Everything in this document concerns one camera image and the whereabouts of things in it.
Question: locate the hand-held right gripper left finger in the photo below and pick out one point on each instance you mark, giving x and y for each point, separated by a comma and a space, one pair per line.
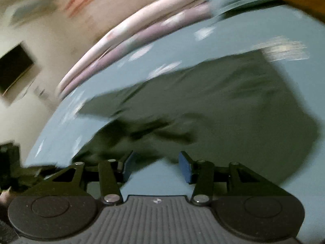
128, 167

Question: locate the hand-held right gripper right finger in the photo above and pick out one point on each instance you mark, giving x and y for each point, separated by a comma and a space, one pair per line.
185, 169

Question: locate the dark green pants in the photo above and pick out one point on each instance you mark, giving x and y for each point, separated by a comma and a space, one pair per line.
228, 106

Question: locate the person's left hand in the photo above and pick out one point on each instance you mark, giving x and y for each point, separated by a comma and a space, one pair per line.
5, 197

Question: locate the purple floral quilt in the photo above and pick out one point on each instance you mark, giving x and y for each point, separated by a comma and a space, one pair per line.
152, 30

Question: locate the pink floral quilt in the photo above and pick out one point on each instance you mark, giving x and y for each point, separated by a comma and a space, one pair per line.
132, 25

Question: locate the blue floral bed sheet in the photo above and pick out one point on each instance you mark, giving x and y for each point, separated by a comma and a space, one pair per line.
254, 25

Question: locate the pink patterned curtain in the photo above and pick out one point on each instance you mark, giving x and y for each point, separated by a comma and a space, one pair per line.
101, 0

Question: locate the wooden bed headboard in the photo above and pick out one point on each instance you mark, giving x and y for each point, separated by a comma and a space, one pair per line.
304, 0

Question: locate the dark rectangular wall panel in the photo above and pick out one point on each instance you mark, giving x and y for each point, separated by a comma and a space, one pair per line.
15, 68

